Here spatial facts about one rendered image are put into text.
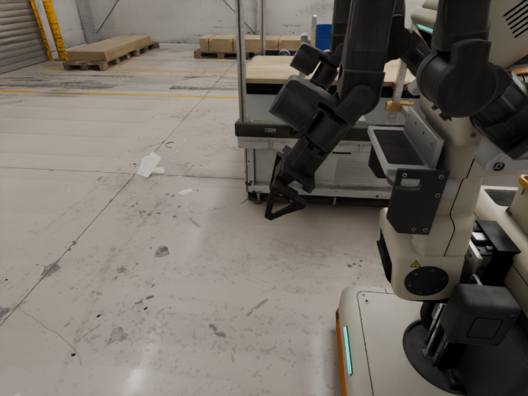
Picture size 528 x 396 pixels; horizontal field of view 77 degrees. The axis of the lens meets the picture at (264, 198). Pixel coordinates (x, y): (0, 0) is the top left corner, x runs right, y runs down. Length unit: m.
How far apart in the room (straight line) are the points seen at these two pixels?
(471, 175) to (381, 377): 0.74
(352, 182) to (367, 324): 1.23
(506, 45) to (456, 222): 0.37
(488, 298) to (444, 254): 0.13
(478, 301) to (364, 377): 0.51
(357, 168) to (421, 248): 1.51
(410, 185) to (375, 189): 1.69
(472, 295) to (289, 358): 0.89
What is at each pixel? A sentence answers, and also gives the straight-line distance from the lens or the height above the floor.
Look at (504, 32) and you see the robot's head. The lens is 0.72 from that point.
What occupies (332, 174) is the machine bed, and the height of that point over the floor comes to 0.26.
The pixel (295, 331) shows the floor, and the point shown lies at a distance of 1.67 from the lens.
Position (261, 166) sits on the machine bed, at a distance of 2.32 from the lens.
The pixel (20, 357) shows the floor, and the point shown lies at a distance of 1.91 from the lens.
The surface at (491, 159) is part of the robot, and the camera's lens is 0.63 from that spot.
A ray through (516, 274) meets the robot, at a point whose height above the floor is 0.76.
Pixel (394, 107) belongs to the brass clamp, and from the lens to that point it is 1.94.
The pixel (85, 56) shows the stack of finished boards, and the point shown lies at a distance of 7.62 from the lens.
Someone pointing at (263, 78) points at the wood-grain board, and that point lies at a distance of 2.05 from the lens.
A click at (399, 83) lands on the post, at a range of 1.92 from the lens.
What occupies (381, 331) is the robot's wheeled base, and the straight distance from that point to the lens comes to 1.39.
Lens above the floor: 1.35
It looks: 33 degrees down
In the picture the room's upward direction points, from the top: straight up
